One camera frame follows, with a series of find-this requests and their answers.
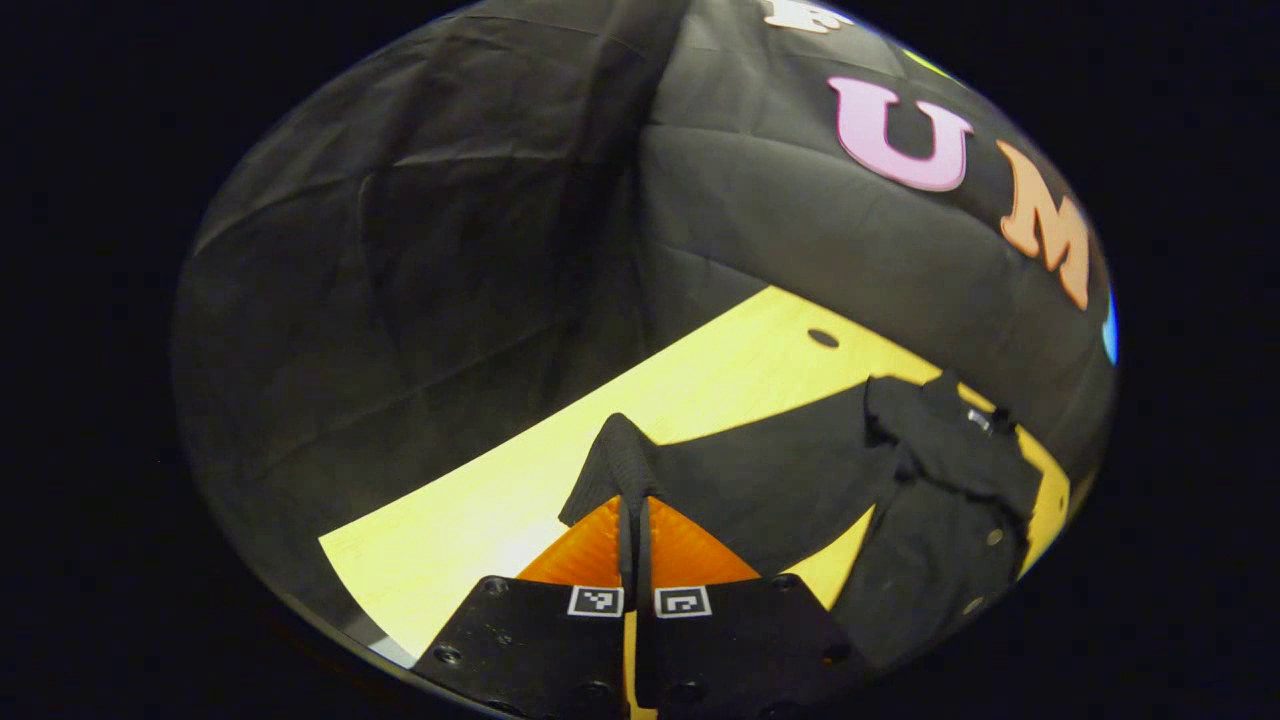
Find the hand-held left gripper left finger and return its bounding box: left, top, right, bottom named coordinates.
left=412, top=493, right=637, bottom=720

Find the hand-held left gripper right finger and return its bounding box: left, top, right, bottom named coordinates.
left=636, top=495, right=866, bottom=720

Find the black button-up garment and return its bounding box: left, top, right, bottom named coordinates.
left=558, top=372, right=1043, bottom=671

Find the plain black backdrop cloth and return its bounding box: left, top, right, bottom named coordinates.
left=170, top=0, right=691, bottom=641

